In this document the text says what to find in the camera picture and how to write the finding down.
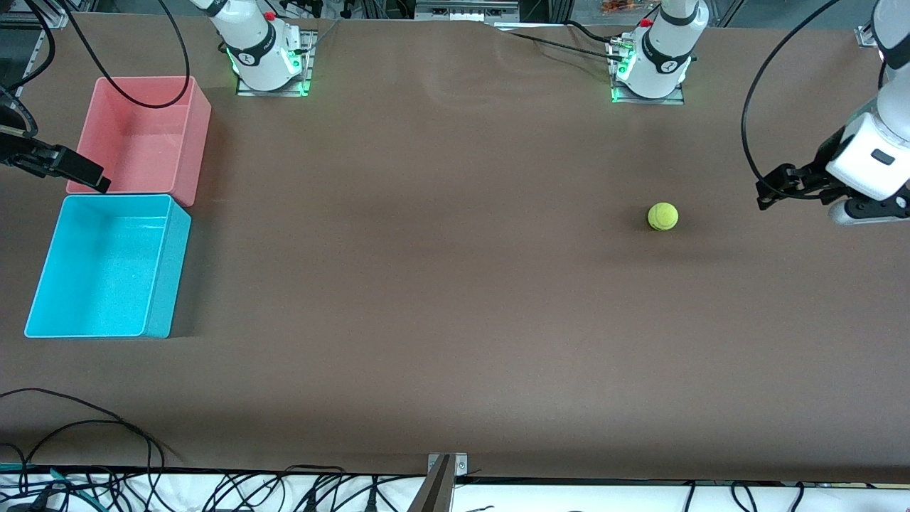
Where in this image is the yellow-green tennis ball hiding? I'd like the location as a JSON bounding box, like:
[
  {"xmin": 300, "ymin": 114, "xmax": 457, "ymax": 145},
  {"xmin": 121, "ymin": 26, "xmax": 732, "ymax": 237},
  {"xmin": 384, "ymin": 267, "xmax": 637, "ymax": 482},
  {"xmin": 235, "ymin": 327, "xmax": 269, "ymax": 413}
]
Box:
[{"xmin": 647, "ymin": 202, "xmax": 680, "ymax": 233}]

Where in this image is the pink plastic bin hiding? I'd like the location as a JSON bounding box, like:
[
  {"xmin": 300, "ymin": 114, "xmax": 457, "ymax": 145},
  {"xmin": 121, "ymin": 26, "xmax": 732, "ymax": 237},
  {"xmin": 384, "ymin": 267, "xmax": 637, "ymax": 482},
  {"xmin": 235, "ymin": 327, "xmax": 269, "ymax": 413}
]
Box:
[{"xmin": 65, "ymin": 75, "xmax": 213, "ymax": 208}]

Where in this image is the blue plastic bin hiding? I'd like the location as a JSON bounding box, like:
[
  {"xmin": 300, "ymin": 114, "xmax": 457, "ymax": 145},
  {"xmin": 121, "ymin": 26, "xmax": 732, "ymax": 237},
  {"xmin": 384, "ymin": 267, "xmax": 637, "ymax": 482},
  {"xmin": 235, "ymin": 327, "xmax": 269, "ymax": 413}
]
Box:
[{"xmin": 24, "ymin": 193, "xmax": 193, "ymax": 339}]

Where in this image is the grey metal box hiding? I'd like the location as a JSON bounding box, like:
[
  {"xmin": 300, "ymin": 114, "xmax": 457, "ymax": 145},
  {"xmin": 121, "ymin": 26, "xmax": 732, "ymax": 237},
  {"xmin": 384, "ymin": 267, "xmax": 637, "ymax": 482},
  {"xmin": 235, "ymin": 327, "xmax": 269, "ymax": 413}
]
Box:
[{"xmin": 414, "ymin": 0, "xmax": 521, "ymax": 22}]

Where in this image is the metal table clamp plate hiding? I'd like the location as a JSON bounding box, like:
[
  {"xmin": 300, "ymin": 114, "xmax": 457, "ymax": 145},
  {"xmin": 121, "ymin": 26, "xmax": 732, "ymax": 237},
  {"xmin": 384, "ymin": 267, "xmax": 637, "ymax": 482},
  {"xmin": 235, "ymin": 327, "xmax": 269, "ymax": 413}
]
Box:
[{"xmin": 427, "ymin": 452, "xmax": 470, "ymax": 476}]

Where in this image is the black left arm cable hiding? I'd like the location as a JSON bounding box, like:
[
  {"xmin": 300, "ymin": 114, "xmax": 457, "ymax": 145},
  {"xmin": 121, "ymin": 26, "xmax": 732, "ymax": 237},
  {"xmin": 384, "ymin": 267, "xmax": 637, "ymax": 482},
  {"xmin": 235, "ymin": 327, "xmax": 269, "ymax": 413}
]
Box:
[{"xmin": 742, "ymin": 0, "xmax": 843, "ymax": 201}]

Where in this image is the aluminium frame rail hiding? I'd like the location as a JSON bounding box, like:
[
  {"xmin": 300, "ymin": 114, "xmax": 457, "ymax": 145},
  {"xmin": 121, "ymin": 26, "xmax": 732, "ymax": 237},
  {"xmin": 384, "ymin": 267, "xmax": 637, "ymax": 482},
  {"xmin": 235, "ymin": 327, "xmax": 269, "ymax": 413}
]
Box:
[{"xmin": 13, "ymin": 11, "xmax": 72, "ymax": 97}]

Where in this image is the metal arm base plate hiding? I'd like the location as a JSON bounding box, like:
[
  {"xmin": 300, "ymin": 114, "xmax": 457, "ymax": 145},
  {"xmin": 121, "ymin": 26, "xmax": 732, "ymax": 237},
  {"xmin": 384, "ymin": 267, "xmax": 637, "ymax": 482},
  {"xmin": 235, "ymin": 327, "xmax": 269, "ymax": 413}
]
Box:
[
  {"xmin": 608, "ymin": 36, "xmax": 687, "ymax": 106},
  {"xmin": 236, "ymin": 30, "xmax": 318, "ymax": 98}
]

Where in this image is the long black loop cable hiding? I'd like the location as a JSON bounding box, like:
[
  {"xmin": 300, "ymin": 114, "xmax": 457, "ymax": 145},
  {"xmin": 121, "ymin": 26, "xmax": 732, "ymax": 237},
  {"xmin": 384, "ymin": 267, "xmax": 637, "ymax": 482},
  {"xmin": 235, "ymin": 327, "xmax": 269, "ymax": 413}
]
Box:
[
  {"xmin": 18, "ymin": 420, "xmax": 178, "ymax": 493},
  {"xmin": 0, "ymin": 388, "xmax": 157, "ymax": 493}
]

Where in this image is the black base power cable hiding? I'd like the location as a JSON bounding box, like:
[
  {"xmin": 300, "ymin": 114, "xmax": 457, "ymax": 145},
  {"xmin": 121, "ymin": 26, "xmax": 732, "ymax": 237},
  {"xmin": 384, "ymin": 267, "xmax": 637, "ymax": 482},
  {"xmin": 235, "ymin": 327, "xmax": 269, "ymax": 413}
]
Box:
[{"xmin": 498, "ymin": 28, "xmax": 621, "ymax": 59}]

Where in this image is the teal cable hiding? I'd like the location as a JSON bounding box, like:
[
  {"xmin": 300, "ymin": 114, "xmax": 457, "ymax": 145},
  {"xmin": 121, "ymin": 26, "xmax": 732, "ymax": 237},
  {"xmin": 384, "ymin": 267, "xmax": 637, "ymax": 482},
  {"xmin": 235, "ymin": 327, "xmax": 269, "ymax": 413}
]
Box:
[{"xmin": 0, "ymin": 464, "xmax": 97, "ymax": 511}]

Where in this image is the dark camera stand post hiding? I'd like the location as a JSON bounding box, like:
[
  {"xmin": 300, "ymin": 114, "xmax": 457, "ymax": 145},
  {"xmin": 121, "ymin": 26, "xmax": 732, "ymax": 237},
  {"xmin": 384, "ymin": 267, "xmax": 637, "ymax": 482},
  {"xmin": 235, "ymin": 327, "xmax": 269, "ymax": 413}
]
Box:
[{"xmin": 405, "ymin": 455, "xmax": 456, "ymax": 512}]

